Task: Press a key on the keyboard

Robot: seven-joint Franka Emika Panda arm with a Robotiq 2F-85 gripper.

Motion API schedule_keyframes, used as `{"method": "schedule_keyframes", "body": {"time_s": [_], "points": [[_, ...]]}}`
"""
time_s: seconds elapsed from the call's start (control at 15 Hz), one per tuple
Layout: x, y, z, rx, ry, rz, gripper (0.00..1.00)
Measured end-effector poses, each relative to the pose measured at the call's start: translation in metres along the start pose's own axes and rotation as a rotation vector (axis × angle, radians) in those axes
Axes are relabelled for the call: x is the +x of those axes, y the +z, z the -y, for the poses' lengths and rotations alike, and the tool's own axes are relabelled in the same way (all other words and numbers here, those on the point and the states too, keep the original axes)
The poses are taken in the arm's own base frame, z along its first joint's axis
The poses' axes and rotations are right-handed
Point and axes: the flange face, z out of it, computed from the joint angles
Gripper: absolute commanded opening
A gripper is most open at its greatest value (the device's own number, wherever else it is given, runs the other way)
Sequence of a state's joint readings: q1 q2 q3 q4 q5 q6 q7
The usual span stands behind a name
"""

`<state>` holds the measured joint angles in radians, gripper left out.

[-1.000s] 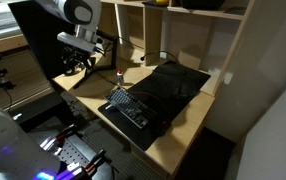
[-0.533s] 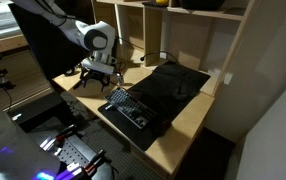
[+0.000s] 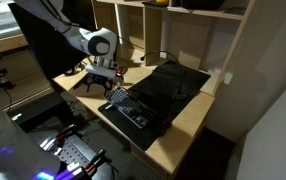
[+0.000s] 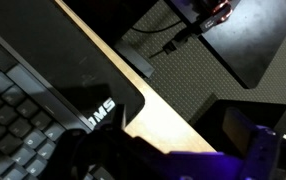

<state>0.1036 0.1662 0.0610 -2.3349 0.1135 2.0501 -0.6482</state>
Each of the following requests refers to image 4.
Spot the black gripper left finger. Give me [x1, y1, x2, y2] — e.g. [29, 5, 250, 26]
[112, 104, 126, 130]

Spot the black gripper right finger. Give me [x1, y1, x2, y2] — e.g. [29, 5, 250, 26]
[222, 107, 258, 156]

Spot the grey mechanical keyboard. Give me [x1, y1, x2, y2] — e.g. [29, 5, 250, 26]
[0, 21, 117, 180]

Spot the black flat bar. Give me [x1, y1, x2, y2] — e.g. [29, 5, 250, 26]
[113, 39, 155, 78]

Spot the black desk mat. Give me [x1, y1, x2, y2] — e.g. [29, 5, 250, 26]
[0, 0, 145, 131]

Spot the black thin cable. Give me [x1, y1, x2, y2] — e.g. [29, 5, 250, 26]
[129, 19, 184, 35]

